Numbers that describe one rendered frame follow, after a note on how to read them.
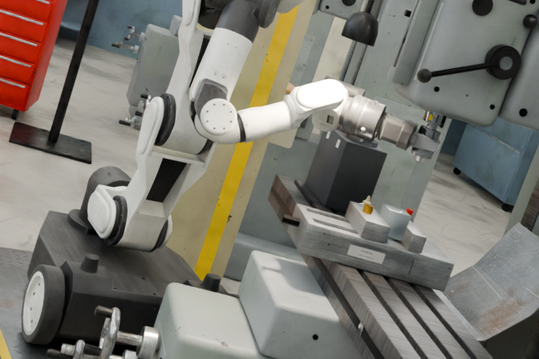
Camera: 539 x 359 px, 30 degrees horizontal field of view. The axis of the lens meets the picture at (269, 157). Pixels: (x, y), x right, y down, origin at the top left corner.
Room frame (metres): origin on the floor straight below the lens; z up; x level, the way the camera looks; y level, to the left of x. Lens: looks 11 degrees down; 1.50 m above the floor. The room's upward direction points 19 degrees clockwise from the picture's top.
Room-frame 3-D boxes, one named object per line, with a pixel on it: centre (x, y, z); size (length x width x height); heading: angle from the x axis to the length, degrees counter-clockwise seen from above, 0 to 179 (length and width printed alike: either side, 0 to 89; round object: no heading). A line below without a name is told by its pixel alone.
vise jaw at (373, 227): (2.20, -0.25, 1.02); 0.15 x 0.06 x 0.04; 13
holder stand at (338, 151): (2.73, -0.21, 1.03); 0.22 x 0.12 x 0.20; 16
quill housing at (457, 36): (2.19, -0.32, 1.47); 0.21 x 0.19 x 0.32; 14
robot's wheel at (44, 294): (2.41, 0.42, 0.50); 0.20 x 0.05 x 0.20; 29
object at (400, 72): (2.16, -0.21, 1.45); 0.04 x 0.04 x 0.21; 14
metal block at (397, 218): (2.21, -0.31, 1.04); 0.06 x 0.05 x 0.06; 13
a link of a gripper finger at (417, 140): (2.16, -0.31, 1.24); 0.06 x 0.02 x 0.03; 79
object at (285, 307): (2.19, -0.31, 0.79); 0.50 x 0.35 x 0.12; 104
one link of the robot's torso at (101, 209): (2.78, 0.32, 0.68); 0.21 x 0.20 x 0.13; 29
